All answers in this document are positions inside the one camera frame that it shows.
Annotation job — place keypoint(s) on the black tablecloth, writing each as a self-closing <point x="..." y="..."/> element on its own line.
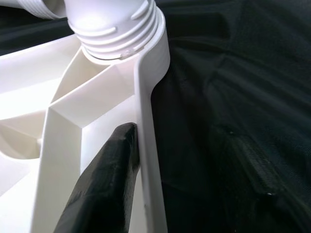
<point x="243" y="72"/>

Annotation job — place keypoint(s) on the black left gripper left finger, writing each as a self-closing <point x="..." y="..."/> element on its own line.
<point x="109" y="174"/>

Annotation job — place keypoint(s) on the white plastic table leg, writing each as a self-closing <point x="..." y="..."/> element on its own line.
<point x="41" y="8"/>
<point x="109" y="31"/>

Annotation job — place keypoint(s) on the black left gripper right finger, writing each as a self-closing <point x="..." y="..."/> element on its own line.
<point x="257" y="174"/>

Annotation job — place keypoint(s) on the white plastic table top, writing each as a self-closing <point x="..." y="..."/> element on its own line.
<point x="73" y="102"/>

